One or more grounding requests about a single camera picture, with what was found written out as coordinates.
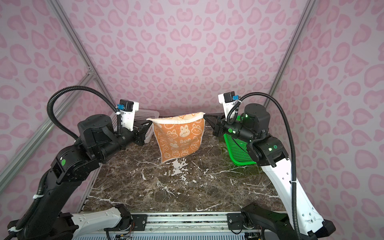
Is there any brown pattern towel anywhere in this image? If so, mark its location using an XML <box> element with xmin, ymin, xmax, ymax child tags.
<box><xmin>150</xmin><ymin>112</ymin><xmax>205</xmax><ymax>163</ymax></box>

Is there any aluminium diagonal frame bar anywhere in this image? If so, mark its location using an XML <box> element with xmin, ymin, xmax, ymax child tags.
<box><xmin>1</xmin><ymin>92</ymin><xmax>80</xmax><ymax>193</ymax></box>

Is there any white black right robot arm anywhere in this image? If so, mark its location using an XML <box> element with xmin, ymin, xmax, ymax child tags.
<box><xmin>204</xmin><ymin>104</ymin><xmax>336</xmax><ymax>240</ymax></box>

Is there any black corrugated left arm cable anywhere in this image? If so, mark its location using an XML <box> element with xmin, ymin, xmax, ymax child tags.
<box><xmin>2</xmin><ymin>85</ymin><xmax>122</xmax><ymax>240</ymax></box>

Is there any aluminium frame corner post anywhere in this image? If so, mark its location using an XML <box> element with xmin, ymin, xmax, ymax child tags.
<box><xmin>269</xmin><ymin>0</ymin><xmax>319</xmax><ymax>96</ymax></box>
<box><xmin>46</xmin><ymin>0</ymin><xmax>116</xmax><ymax>105</ymax></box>

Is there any white plastic basket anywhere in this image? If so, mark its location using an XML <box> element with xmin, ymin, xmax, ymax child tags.
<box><xmin>110</xmin><ymin>110</ymin><xmax>159</xmax><ymax>144</ymax></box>

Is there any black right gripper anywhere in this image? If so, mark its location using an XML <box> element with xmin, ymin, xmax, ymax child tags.
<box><xmin>203</xmin><ymin>111</ymin><xmax>256</xmax><ymax>143</ymax></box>

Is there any aluminium frame corner post left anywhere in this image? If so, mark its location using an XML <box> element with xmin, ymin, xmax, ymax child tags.
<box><xmin>46</xmin><ymin>0</ymin><xmax>116</xmax><ymax>105</ymax></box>

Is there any green plastic basket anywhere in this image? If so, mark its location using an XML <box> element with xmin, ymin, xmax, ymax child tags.
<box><xmin>224</xmin><ymin>129</ymin><xmax>256</xmax><ymax>167</ymax></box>

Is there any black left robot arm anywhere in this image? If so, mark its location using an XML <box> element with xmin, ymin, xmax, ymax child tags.
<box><xmin>6</xmin><ymin>115</ymin><xmax>152</xmax><ymax>240</ymax></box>

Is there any aluminium frame corner post right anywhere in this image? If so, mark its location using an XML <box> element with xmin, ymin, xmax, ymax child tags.
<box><xmin>269</xmin><ymin>0</ymin><xmax>319</xmax><ymax>96</ymax></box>

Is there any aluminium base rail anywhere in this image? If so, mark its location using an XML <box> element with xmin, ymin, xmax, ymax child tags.
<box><xmin>71</xmin><ymin>211</ymin><xmax>265</xmax><ymax>240</ymax></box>

